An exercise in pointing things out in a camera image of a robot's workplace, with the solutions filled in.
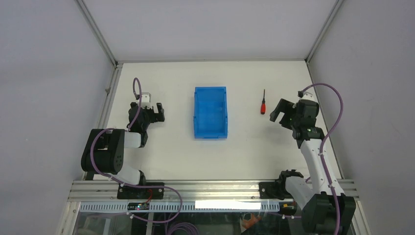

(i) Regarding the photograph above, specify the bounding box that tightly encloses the red handled screwdriver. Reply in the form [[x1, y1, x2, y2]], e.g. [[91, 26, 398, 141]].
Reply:
[[260, 89, 266, 115]]

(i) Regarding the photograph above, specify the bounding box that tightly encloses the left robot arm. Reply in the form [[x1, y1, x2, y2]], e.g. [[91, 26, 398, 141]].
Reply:
[[81, 102, 165, 199]]

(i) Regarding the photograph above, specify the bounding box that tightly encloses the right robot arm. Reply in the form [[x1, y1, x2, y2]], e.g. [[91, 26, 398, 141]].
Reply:
[[270, 99, 356, 235]]

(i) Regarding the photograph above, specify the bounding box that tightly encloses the blue plastic bin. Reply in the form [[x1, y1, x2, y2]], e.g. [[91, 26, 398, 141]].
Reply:
[[193, 87, 228, 140]]

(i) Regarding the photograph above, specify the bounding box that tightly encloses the orange object below table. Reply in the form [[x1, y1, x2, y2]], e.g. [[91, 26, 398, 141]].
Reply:
[[240, 212, 262, 231]]

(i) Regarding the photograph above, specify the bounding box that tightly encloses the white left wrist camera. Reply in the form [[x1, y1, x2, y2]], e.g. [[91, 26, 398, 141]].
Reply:
[[140, 93, 152, 109]]

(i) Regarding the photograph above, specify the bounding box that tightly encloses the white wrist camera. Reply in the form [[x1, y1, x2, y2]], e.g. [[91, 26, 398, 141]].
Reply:
[[298, 91, 315, 101], [140, 93, 152, 109]]

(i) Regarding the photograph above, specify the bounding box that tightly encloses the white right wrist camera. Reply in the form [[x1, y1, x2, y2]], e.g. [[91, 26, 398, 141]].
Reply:
[[298, 91, 315, 101]]

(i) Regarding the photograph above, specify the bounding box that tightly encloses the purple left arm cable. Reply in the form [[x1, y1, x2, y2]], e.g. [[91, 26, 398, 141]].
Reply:
[[90, 77, 183, 224]]

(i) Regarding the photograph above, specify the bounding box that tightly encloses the left aluminium corner post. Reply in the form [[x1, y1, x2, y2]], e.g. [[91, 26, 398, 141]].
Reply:
[[74, 0, 118, 68]]

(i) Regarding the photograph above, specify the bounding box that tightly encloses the aluminium corner post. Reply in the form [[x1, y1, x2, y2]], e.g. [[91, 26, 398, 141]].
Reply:
[[74, 0, 118, 68], [305, 0, 344, 65]]

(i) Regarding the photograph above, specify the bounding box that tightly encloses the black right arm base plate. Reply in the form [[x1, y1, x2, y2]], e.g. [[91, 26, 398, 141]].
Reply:
[[258, 181, 293, 200]]

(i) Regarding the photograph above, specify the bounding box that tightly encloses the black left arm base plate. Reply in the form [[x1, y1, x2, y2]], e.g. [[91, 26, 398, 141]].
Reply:
[[116, 182, 164, 200]]

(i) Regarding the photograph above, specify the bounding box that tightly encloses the aluminium frame rail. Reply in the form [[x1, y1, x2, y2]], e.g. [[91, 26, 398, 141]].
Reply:
[[67, 179, 360, 203]]

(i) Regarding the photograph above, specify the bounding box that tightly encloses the white slotted cable duct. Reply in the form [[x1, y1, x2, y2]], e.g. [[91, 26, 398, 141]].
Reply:
[[80, 200, 279, 213]]

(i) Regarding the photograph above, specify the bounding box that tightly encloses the coiled purple cable bundle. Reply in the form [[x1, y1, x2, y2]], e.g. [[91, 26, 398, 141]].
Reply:
[[166, 222, 200, 235]]

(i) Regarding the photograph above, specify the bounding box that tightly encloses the right aluminium corner post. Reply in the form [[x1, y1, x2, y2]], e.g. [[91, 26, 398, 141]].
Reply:
[[305, 0, 344, 65]]

